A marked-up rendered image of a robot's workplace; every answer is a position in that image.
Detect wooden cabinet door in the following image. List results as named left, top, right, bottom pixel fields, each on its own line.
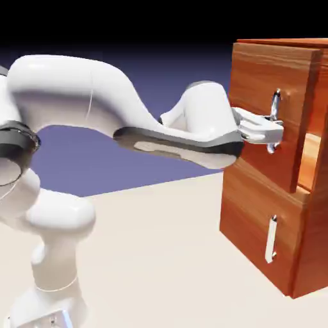
left=228, top=42, right=324, bottom=194
left=219, top=163, right=308, bottom=299

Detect wooden cabinet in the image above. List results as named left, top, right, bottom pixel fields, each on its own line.
left=219, top=38, right=328, bottom=300

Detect straight silver handle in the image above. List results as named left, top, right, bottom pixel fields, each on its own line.
left=265, top=214, right=278, bottom=264

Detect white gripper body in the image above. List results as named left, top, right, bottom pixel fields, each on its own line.
left=231, top=106, right=284, bottom=144

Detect curved silver handle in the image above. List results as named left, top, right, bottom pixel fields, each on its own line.
left=265, top=88, right=284, bottom=155

